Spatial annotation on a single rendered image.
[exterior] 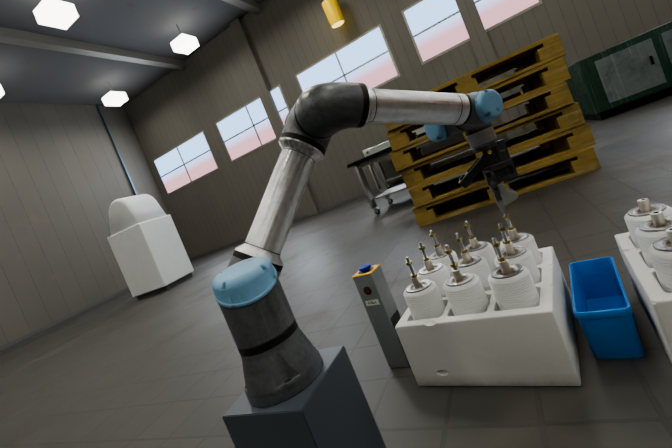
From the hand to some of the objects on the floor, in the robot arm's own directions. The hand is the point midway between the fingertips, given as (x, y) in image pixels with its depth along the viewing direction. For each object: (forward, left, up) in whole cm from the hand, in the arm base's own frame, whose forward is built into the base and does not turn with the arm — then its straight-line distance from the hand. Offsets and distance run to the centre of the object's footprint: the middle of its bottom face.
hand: (501, 210), depth 106 cm
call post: (-14, +42, -34) cm, 56 cm away
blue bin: (-10, -15, -34) cm, 39 cm away
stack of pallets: (+224, +10, -34) cm, 226 cm away
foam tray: (-10, +13, -34) cm, 38 cm away
